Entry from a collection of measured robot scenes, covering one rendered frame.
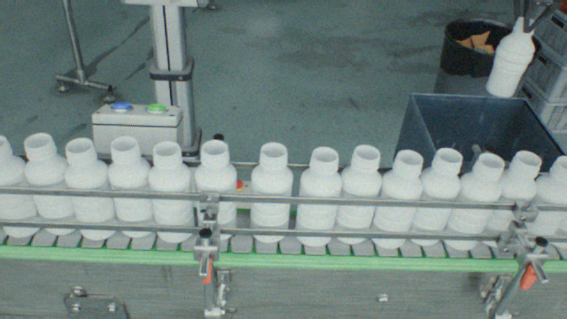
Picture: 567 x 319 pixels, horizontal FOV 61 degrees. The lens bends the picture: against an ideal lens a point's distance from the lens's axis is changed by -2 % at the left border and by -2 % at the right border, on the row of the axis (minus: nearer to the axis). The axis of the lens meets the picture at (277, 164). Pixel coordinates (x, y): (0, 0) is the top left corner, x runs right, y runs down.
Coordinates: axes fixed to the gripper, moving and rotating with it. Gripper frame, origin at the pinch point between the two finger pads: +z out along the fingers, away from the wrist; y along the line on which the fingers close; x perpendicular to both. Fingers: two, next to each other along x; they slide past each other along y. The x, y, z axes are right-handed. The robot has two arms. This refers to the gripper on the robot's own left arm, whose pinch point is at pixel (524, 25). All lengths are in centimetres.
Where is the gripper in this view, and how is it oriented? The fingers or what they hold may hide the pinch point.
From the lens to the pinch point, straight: 111.6
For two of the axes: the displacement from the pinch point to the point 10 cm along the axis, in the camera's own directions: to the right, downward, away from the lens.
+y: -0.1, -6.3, 7.8
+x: -10.0, -0.7, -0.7
